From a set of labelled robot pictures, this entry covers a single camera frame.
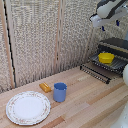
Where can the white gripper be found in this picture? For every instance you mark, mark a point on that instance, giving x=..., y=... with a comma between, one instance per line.
x=110, y=19

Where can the yellow bowl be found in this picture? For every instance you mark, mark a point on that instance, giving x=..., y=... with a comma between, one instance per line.
x=106, y=58

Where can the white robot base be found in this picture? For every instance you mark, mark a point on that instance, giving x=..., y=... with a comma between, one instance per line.
x=125, y=76

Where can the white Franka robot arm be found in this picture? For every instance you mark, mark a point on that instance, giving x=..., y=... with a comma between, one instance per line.
x=111, y=7

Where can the beige woven partition screen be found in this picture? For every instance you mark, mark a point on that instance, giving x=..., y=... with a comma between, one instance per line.
x=36, y=36

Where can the blue cup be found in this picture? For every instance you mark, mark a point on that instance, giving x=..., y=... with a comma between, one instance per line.
x=60, y=93

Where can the small yellow block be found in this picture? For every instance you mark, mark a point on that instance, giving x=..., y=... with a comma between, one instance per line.
x=45, y=87

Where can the white floral rimmed plate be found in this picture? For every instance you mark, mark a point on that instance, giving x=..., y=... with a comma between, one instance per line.
x=28, y=108

